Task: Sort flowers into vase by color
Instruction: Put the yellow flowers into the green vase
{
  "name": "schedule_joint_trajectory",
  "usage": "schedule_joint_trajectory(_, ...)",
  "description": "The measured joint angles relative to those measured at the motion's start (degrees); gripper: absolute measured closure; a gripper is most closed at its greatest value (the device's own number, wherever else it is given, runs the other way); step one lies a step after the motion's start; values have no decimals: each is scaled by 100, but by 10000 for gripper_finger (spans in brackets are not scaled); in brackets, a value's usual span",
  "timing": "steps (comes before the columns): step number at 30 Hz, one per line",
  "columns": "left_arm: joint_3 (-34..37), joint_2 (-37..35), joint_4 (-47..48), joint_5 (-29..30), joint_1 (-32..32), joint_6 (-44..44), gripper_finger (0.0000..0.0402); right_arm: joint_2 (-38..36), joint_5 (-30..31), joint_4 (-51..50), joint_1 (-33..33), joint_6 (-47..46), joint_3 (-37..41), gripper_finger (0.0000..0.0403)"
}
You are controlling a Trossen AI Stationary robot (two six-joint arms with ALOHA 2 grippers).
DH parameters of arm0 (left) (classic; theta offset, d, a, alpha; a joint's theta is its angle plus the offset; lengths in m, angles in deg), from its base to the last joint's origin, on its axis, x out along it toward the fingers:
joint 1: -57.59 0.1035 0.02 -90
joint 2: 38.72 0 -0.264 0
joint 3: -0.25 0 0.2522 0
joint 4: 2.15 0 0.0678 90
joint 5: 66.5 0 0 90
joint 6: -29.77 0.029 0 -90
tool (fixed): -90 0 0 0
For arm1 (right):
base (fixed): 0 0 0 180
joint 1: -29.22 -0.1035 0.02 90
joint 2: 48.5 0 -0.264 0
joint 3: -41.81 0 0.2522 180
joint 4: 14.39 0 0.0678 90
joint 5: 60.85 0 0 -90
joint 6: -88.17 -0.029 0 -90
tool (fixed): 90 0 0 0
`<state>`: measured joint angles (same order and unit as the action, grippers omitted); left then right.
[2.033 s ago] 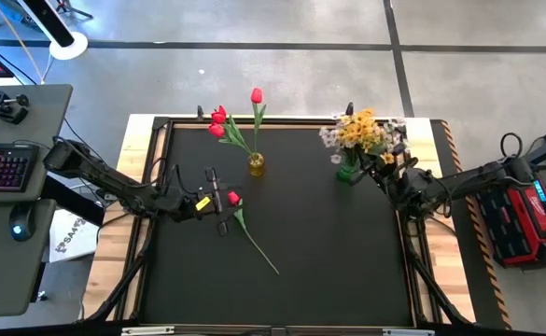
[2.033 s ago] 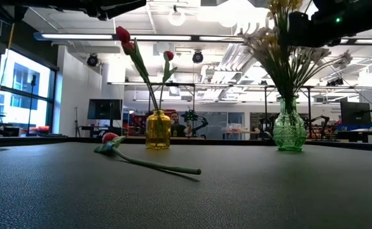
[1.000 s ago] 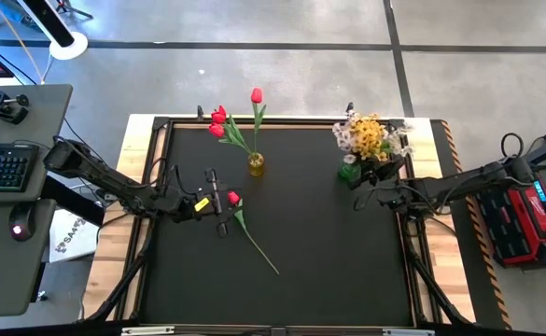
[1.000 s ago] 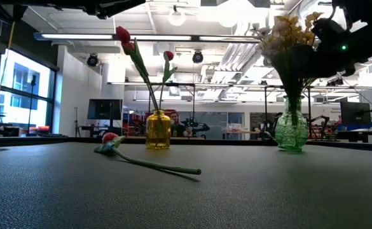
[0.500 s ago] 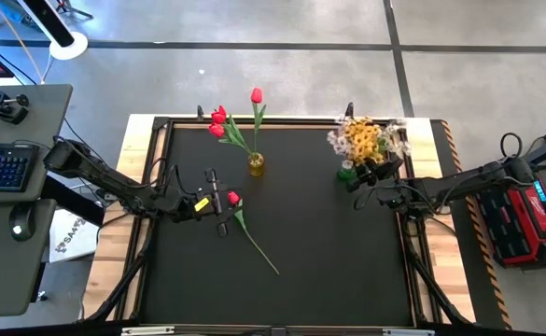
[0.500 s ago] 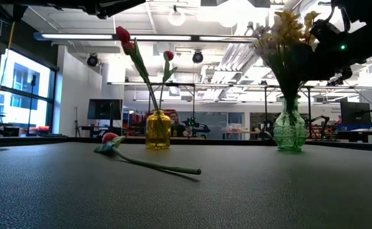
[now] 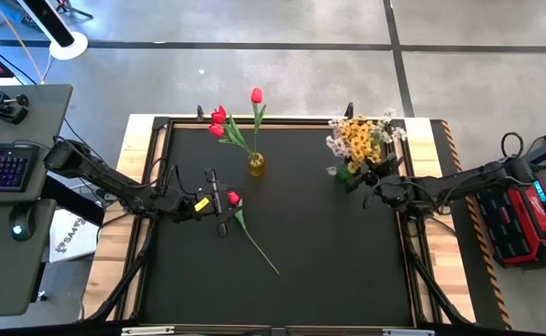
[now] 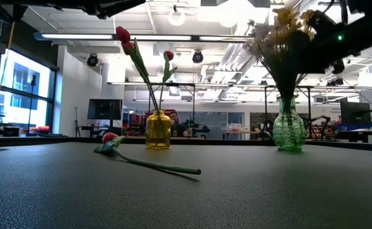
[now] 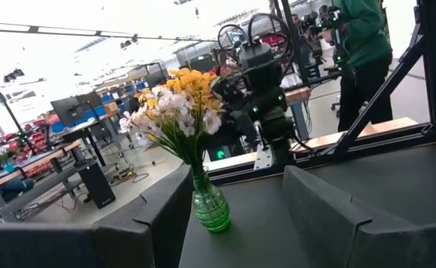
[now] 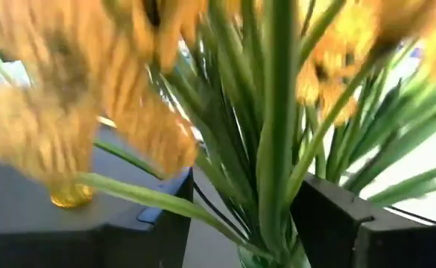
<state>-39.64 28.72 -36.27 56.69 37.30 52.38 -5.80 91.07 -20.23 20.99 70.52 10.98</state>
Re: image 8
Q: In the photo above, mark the black ceiling spotlight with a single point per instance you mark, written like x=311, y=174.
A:
x=92, y=60
x=197, y=57

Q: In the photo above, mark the green glass vase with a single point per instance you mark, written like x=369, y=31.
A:
x=289, y=130

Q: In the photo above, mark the yellow glass vase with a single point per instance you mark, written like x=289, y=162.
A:
x=158, y=130

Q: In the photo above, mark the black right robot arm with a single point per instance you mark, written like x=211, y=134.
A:
x=363, y=35

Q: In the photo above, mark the open-petalled red artificial tulip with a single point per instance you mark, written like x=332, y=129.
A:
x=122, y=34

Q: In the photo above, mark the white artificial flower bunch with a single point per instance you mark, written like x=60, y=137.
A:
x=262, y=31

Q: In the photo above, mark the background black robot arm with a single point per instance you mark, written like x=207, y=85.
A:
x=319, y=119
x=198, y=128

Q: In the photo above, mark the black microphone stand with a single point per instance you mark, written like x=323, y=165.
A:
x=33, y=79

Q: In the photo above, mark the person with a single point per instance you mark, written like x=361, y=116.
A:
x=176, y=128

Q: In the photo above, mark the long ceiling light bar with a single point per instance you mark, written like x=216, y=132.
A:
x=77, y=36

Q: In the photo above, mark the large window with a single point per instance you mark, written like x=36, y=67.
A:
x=23, y=79

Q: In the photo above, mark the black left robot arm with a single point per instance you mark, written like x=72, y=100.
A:
x=115, y=6

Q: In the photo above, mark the yellow artificial flower bunch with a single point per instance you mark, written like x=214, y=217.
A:
x=284, y=16

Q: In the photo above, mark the round white ceiling lamp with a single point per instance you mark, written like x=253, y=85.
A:
x=176, y=18

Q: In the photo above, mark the black computer monitor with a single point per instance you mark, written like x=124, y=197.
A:
x=355, y=113

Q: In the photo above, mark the black monitor on stand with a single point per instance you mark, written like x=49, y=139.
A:
x=104, y=109

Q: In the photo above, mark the black metal gantry frame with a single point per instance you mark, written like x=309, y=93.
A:
x=204, y=84

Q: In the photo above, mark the black tripod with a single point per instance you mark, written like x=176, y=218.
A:
x=76, y=124

